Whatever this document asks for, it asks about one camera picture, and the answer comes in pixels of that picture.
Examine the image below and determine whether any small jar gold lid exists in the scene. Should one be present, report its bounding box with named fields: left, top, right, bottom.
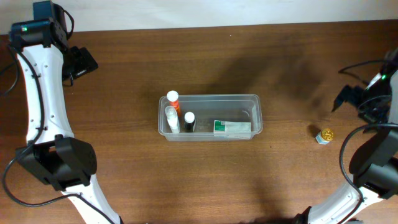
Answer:
left=315, top=128, right=334, bottom=145

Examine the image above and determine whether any orange tablet tube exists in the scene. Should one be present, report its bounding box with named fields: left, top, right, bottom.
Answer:
left=166, top=90, right=181, bottom=117

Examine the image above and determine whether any white spray bottle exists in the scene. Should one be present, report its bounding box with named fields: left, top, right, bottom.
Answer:
left=165, top=106, right=180, bottom=134

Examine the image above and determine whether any dark bottle white cap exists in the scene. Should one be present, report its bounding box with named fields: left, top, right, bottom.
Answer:
left=184, top=111, right=196, bottom=133

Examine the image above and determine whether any white green medicine box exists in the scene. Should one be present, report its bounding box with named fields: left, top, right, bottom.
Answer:
left=213, top=120, right=251, bottom=139

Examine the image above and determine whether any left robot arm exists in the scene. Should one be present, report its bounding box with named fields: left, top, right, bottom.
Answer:
left=8, top=1, right=122, bottom=223

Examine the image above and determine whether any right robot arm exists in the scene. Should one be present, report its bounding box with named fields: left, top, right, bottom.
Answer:
left=292, top=50, right=397, bottom=224

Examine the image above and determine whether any clear plastic container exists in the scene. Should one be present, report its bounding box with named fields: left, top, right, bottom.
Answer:
left=158, top=94, right=263, bottom=141

